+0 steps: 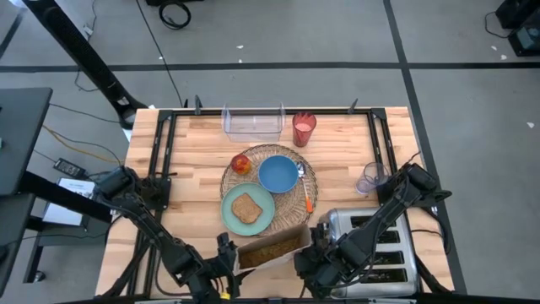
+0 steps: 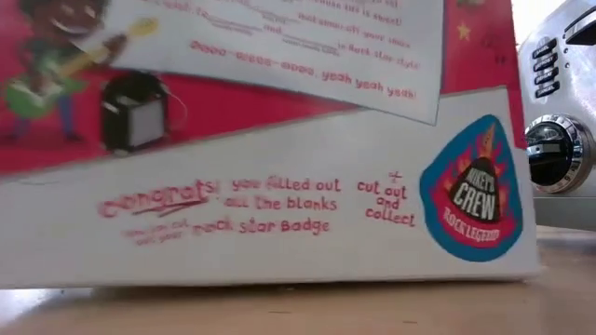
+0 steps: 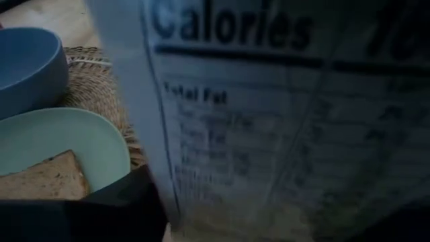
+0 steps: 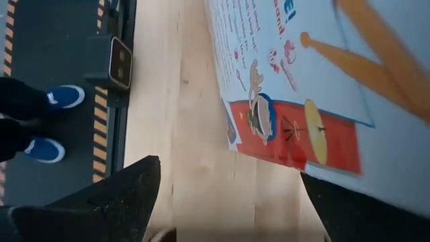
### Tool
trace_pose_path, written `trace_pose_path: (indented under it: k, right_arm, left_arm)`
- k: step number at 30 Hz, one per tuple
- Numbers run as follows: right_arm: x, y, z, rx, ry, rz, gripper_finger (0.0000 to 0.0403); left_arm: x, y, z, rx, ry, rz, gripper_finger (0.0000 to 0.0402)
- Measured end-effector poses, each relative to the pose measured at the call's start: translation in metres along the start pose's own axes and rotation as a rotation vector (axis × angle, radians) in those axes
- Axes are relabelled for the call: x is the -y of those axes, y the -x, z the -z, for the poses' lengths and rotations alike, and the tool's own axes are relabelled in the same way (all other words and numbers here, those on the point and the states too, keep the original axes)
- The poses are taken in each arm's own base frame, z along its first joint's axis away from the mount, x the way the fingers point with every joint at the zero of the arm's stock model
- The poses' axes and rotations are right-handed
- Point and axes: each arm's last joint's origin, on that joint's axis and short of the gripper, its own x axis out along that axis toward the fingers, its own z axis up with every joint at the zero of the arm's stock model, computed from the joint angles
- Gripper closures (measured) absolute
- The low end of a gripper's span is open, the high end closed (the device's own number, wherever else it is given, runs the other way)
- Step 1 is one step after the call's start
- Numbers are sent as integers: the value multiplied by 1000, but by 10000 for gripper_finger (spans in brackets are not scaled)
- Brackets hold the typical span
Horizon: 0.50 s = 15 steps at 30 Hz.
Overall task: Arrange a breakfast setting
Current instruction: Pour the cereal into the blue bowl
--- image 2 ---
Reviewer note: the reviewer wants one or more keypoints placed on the red white cereal box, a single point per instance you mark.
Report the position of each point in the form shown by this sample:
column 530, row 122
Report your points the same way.
column 279, row 232

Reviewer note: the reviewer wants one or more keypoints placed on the silver toaster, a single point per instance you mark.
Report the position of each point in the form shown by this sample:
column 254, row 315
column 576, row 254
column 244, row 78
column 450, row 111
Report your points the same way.
column 559, row 153

